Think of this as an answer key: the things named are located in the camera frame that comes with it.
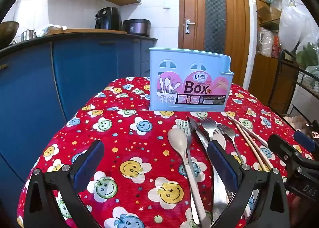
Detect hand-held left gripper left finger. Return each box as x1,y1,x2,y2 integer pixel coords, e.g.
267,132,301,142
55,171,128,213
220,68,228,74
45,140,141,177
24,140,105,228

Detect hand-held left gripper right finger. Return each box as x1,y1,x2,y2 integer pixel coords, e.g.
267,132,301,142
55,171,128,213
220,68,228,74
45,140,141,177
207,140,291,228

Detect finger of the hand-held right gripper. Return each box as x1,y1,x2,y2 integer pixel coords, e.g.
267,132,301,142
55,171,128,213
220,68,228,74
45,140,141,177
293,130,312,150
268,134,303,166

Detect wooden chopstick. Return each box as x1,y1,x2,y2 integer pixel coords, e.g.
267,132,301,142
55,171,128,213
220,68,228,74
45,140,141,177
235,123,268,172
226,115,269,147
233,118,274,170

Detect steel tongs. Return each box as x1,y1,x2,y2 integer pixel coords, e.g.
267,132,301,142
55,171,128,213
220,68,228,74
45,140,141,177
188,116,230,221

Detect beige spoon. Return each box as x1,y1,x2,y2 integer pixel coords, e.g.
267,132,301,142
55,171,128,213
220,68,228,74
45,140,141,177
167,128,212,228

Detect light blue utensil holder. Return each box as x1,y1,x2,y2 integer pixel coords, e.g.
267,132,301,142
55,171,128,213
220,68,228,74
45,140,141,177
149,47,235,113

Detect tray of eggs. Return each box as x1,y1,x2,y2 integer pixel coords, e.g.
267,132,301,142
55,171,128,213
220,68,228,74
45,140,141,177
284,115,314,136

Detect red smiley flower tablecloth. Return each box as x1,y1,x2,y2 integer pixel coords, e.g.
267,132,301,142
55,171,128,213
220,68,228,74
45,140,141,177
16,76,314,228

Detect green leafy vegetables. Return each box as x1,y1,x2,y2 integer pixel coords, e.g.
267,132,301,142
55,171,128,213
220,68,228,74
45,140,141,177
295,41,319,74

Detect red bottles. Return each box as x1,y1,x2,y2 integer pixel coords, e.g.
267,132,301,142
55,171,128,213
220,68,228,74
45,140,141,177
272,36,282,58

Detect blue kitchen base cabinets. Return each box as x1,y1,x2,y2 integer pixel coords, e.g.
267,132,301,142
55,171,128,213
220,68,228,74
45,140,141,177
0,32,158,218

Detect clear plastic bag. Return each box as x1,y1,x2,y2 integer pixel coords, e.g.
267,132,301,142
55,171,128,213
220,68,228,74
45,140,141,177
258,27,275,57

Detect white plastic bags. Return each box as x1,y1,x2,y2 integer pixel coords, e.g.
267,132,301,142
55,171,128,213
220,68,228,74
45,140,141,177
278,0,319,52

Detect cardboard box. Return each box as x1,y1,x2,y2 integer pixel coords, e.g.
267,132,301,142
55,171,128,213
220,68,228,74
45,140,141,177
257,6,275,23

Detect white cloth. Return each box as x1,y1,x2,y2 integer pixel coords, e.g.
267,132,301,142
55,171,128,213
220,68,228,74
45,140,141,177
36,24,68,37

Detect steel pot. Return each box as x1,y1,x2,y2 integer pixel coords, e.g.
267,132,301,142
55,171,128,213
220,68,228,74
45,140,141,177
21,29,36,40

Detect dark rice cooker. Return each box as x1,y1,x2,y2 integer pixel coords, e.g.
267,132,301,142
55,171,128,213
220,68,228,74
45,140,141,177
123,19,151,37

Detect black air fryer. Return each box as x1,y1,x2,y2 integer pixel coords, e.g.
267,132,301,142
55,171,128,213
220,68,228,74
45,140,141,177
95,7,122,30

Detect dark wok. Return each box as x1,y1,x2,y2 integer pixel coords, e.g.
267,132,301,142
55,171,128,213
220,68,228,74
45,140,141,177
0,21,20,45

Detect wooden door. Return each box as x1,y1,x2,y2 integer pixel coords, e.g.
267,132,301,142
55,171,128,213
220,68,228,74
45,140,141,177
178,0,250,84

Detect black wire rack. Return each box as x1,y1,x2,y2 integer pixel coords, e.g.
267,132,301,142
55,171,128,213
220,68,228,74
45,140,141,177
277,49,319,139

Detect metal door handle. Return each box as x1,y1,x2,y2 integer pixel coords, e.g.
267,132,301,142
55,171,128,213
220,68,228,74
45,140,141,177
184,18,196,35

